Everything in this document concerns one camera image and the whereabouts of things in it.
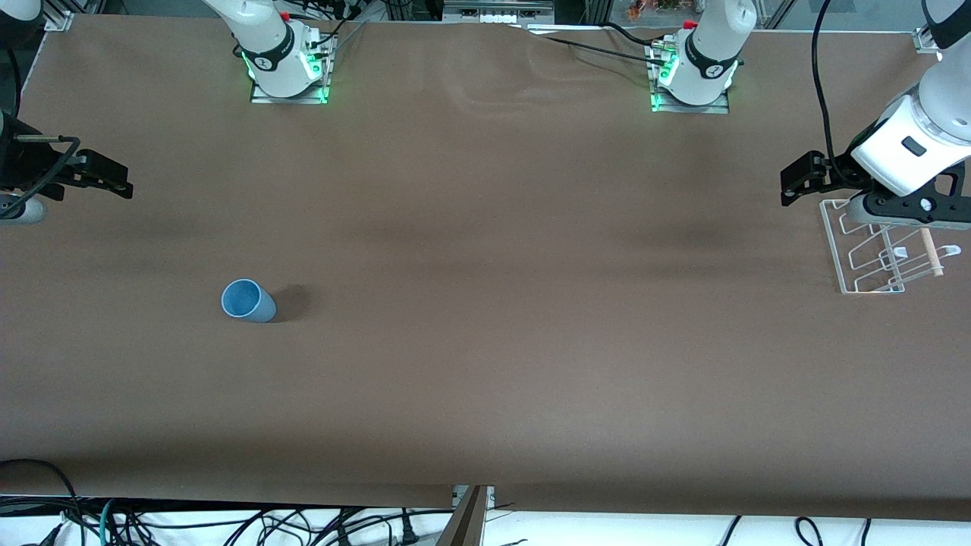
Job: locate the white power strip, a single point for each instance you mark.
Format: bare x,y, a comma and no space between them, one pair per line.
497,15

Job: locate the aluminium frame corner bracket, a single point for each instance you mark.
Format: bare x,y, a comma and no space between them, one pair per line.
57,15
927,39

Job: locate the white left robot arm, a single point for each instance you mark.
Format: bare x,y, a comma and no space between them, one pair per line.
903,155

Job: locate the blue plastic cup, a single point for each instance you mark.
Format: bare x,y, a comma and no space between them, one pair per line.
250,302

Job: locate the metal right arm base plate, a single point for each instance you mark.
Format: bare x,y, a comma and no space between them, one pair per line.
262,95

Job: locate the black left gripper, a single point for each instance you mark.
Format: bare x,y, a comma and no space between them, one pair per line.
840,175

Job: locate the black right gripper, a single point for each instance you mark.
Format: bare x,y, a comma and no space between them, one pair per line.
23,163

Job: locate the brown table support post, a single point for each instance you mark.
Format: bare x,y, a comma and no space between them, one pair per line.
464,523

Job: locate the white rack with wooden rod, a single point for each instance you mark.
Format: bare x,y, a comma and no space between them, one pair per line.
931,254

